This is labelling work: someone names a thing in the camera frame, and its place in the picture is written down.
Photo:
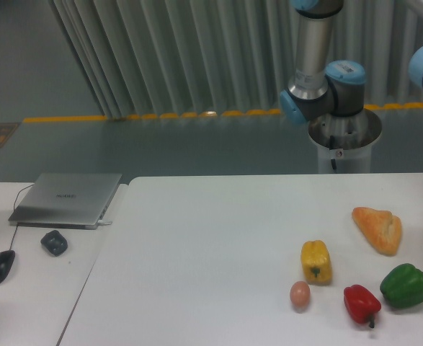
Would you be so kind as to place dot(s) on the green bell pepper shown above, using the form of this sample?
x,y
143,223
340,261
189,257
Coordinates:
x,y
402,288

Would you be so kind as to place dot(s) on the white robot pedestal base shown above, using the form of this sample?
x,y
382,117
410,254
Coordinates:
x,y
344,144

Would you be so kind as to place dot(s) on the yellow floor marking tape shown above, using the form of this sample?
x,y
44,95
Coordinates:
x,y
207,114

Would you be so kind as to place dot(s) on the orange bread loaf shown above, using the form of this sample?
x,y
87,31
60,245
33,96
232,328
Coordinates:
x,y
381,228

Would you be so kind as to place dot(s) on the yellow bell pepper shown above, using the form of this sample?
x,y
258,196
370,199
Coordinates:
x,y
316,263

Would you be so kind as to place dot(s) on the red bell pepper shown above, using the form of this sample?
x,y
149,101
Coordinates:
x,y
361,305

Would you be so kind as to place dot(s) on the white pleated curtain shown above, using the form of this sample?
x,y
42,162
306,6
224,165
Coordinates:
x,y
179,57

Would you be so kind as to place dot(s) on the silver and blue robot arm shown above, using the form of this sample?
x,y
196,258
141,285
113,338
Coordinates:
x,y
312,54

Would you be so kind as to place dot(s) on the small dark grey gadget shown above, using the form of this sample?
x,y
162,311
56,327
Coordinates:
x,y
54,243

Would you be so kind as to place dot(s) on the brown egg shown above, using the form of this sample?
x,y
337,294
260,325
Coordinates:
x,y
300,294

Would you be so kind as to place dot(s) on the black computer mouse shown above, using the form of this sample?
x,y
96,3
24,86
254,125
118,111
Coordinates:
x,y
7,258

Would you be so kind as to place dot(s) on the white usb plug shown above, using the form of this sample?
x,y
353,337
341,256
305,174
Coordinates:
x,y
104,223

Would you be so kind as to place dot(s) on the silver closed laptop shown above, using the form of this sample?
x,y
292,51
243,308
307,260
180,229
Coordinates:
x,y
70,201

